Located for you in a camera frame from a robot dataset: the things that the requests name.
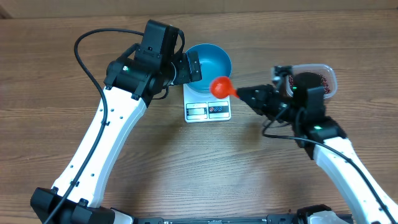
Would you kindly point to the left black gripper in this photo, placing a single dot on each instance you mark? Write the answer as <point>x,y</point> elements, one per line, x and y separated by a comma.
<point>181,61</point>

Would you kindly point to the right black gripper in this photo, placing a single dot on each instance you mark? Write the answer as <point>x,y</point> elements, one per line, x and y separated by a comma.
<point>261,99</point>

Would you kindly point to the orange measuring scoop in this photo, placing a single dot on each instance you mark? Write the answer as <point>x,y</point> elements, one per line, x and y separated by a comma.
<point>222,87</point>

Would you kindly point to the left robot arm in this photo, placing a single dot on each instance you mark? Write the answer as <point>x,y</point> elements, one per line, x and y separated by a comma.
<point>141,74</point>

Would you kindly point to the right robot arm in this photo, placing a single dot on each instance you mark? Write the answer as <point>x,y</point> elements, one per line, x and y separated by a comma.
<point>325,142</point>

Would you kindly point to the blue bowl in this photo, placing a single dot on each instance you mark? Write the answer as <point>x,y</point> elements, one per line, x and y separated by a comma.
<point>214,62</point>

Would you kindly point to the white kitchen scale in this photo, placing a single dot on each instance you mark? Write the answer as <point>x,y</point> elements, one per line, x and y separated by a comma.
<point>204,107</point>

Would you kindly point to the red beans in container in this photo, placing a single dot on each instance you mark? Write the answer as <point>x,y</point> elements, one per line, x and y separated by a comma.
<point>308,80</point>

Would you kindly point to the clear plastic container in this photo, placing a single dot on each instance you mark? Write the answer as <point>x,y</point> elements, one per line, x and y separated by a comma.
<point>322,69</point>

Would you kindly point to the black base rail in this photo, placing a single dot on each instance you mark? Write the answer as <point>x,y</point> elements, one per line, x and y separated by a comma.
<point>287,218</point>

